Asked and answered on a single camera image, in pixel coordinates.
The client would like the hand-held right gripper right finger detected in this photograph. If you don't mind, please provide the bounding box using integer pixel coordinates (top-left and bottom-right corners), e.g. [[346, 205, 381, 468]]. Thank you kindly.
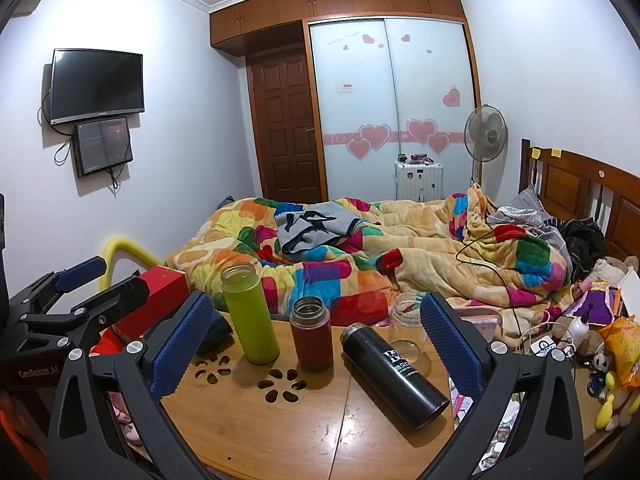
[[418, 292, 594, 480]]

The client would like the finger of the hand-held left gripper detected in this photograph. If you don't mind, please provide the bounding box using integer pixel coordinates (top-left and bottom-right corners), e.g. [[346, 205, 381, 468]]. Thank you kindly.
[[24, 272, 153, 361], [7, 255, 109, 332]]

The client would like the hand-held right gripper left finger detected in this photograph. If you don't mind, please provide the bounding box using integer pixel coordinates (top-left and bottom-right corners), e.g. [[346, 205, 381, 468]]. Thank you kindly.
[[47, 291, 221, 480]]

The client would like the black thermos cup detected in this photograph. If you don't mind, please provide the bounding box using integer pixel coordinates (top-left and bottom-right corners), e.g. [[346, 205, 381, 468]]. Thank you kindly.
[[340, 324, 452, 431]]

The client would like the red-brown thermos cup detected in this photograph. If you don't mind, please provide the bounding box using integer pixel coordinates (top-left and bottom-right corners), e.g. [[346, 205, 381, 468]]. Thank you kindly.
[[289, 296, 335, 372]]

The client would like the dark green pouch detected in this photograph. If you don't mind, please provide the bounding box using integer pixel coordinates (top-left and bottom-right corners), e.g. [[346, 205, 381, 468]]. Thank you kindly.
[[199, 310, 234, 352]]

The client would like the red box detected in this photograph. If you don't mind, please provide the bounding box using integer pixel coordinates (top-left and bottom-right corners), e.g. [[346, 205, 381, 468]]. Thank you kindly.
[[112, 267, 192, 342]]

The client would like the yellow curved tube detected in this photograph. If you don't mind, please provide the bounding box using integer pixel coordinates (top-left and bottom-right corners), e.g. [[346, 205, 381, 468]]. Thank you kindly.
[[100, 237, 166, 292]]

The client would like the clear glass jar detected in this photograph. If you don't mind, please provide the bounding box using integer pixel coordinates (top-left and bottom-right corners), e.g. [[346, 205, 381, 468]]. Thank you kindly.
[[389, 290, 434, 376]]

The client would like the green glass bottle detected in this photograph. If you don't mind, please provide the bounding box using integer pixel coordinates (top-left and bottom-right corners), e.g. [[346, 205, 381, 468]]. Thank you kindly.
[[221, 262, 281, 365]]

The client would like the colourful patchwork blanket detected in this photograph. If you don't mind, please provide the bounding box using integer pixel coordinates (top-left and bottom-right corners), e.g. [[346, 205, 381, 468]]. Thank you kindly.
[[165, 184, 573, 351]]

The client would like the white plastic bottle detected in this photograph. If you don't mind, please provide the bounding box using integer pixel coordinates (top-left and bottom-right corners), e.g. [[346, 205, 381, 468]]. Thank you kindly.
[[567, 312, 591, 349]]

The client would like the striped cloth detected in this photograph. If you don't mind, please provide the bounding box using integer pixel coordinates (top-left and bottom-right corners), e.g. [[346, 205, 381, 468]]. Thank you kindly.
[[530, 220, 572, 262]]

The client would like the grey patterned pillow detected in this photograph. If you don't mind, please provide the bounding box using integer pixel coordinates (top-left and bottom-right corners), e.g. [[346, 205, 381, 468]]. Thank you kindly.
[[487, 185, 544, 226]]

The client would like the yellow stuffed toy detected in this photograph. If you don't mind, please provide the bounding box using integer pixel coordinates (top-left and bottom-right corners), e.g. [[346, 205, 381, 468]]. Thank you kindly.
[[594, 355, 634, 432]]

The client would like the white suitcase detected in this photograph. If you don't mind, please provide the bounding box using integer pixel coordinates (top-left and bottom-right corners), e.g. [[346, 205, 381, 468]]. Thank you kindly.
[[395, 161, 445, 202]]

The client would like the black clothing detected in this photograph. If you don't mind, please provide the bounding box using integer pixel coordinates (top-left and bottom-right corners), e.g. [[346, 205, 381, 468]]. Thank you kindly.
[[557, 217, 609, 282]]

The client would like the orange snack bag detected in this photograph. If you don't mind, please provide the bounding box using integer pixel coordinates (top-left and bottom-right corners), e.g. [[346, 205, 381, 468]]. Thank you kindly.
[[597, 317, 640, 394]]

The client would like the beige teddy bear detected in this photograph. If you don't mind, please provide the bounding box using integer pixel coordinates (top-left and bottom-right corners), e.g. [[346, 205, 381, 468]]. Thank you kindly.
[[590, 257, 637, 292]]

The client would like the grey and black cloth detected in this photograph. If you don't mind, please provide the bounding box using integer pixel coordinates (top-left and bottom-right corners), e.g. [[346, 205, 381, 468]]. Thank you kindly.
[[275, 201, 367, 255]]

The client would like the wooden bed headboard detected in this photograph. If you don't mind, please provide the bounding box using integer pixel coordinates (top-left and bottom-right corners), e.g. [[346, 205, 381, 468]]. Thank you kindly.
[[519, 138, 640, 262]]

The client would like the standing fan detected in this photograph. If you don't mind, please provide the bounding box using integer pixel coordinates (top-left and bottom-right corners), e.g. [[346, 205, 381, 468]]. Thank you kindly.
[[463, 105, 509, 187]]

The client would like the brown wooden door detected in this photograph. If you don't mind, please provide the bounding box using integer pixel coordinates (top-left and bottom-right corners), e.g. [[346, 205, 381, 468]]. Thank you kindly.
[[246, 55, 324, 204]]

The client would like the white air conditioner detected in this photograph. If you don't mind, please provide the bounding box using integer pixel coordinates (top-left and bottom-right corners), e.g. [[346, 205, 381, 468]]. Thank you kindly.
[[10, 0, 46, 19]]

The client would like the frosted sliding wardrobe door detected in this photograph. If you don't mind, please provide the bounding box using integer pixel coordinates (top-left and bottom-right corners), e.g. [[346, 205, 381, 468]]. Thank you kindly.
[[308, 19, 399, 202], [385, 17, 477, 197]]

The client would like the wooden overhead cabinet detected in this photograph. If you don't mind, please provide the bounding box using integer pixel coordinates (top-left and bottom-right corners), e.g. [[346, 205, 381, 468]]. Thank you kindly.
[[209, 0, 468, 58]]

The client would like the black cable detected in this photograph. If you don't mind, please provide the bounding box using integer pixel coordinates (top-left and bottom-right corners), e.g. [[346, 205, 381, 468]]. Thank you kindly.
[[455, 210, 562, 312]]

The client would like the small wall-mounted screen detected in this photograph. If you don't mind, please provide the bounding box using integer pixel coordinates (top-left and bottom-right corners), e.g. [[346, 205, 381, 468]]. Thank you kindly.
[[72, 116, 135, 179]]

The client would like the wall-mounted television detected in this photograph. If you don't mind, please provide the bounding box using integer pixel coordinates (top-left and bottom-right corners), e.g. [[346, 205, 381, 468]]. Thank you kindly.
[[49, 49, 146, 126]]

